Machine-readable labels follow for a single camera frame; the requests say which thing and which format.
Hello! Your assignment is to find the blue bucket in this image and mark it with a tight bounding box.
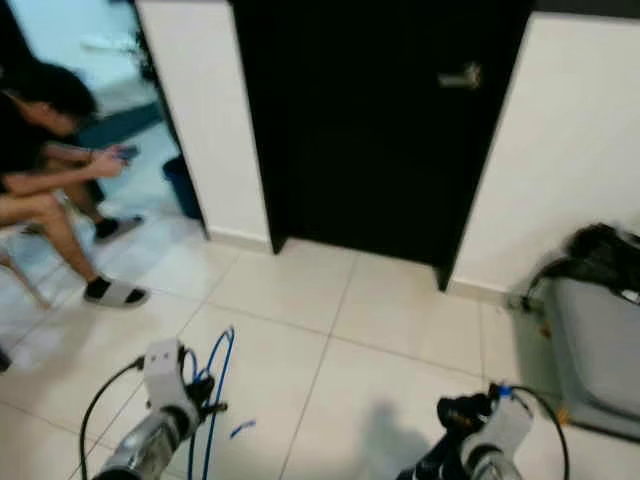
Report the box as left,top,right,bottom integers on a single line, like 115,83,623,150
162,155,207,221

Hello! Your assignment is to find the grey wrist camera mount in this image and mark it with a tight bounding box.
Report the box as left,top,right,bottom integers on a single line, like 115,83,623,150
142,338,196,416
475,395,533,466

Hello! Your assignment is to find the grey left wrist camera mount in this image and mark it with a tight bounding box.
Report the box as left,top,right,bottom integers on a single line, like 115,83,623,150
142,338,196,416

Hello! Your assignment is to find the grey hard case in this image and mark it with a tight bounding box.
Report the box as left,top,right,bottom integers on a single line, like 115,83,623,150
540,275,640,441

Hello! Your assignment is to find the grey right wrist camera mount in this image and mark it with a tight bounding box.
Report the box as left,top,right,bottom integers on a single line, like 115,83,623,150
475,395,533,466

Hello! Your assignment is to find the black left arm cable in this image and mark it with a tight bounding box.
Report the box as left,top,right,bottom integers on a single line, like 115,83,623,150
80,358,146,480

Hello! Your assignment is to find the black door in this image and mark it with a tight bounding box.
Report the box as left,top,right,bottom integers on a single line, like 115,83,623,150
230,0,536,291

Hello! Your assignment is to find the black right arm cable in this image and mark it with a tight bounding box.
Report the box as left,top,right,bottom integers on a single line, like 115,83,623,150
510,385,571,480

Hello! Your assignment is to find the black bag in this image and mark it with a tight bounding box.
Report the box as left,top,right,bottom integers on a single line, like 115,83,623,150
510,222,640,306

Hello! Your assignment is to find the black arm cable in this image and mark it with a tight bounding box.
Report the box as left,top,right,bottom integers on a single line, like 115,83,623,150
510,385,571,480
80,358,146,480

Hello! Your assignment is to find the silver door handle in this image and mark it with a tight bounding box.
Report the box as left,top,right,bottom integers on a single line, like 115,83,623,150
438,63,483,91

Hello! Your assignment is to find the blue plastic hanger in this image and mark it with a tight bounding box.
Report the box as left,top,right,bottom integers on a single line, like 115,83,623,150
185,325,256,480

